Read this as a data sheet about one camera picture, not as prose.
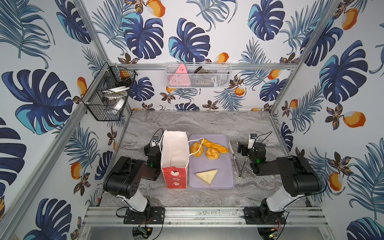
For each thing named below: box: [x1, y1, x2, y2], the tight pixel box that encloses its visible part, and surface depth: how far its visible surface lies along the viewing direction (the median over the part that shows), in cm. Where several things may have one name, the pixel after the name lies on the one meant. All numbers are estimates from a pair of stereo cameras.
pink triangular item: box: [167, 63, 191, 87], surface depth 92 cm
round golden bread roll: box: [190, 142, 204, 157], surface depth 98 cm
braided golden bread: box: [205, 146, 220, 160], surface depth 94 cm
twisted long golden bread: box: [200, 139, 229, 154], surface depth 100 cm
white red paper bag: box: [160, 130, 204, 189], surface depth 80 cm
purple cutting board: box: [188, 133, 235, 189], surface depth 92 cm
